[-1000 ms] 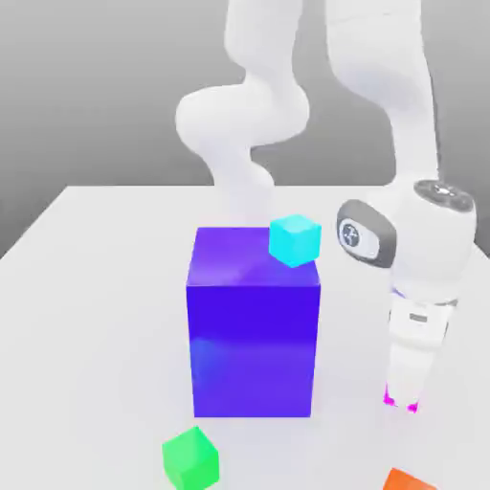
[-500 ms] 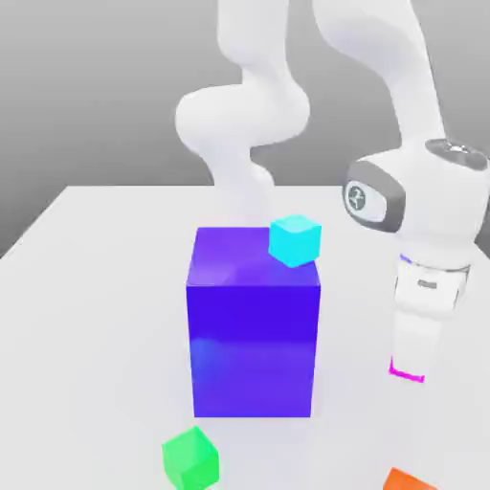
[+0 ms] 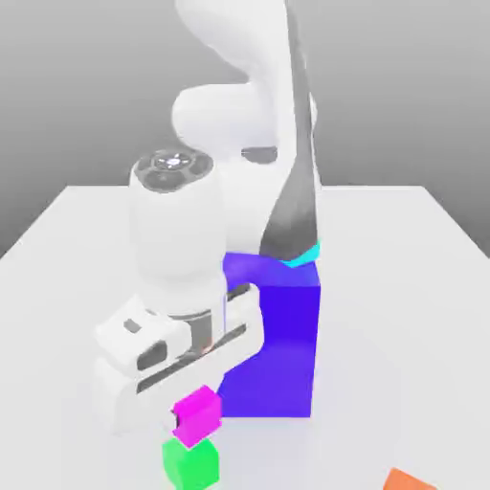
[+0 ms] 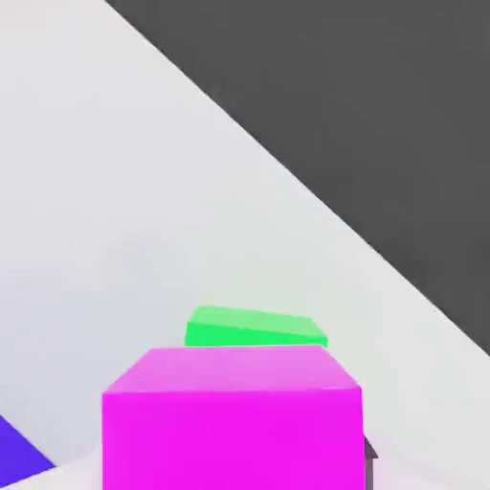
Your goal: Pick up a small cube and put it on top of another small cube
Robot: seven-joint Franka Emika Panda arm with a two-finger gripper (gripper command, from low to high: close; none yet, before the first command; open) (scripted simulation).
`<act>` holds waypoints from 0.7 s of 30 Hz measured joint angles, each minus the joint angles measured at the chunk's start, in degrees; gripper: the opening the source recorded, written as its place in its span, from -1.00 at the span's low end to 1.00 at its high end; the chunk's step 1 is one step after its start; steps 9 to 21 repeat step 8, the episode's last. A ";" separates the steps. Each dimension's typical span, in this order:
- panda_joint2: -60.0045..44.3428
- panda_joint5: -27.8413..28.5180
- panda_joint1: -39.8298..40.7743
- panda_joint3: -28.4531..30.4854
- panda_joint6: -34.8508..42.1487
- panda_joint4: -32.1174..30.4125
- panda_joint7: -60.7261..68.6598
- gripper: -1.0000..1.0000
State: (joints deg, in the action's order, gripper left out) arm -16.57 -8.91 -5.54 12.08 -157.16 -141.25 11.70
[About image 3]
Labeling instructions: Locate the large blue box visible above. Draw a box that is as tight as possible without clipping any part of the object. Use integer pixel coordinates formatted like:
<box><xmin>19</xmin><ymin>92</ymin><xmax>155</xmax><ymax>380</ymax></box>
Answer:
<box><xmin>216</xmin><ymin>251</ymin><xmax>322</xmax><ymax>419</ymax></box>

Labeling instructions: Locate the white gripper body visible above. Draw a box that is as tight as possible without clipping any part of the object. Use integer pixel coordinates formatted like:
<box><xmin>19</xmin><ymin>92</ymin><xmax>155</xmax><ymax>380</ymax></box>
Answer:
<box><xmin>96</xmin><ymin>282</ymin><xmax>266</xmax><ymax>436</ymax></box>

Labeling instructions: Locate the small magenta cube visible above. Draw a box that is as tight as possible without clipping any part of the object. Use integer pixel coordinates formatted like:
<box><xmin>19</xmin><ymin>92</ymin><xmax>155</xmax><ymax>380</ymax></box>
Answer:
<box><xmin>171</xmin><ymin>385</ymin><xmax>224</xmax><ymax>450</ymax></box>

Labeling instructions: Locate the small cyan cube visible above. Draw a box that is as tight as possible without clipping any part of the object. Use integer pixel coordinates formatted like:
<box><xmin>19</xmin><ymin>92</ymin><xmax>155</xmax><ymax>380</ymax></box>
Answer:
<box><xmin>281</xmin><ymin>240</ymin><xmax>322</xmax><ymax>269</ymax></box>

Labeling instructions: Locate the small green cube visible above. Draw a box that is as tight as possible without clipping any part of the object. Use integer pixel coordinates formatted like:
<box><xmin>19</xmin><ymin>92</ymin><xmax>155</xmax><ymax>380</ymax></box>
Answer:
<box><xmin>161</xmin><ymin>437</ymin><xmax>221</xmax><ymax>490</ymax></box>

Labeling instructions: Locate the large orange box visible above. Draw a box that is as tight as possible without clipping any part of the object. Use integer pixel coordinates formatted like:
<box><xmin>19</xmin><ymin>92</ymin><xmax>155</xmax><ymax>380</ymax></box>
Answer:
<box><xmin>382</xmin><ymin>466</ymin><xmax>439</xmax><ymax>490</ymax></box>

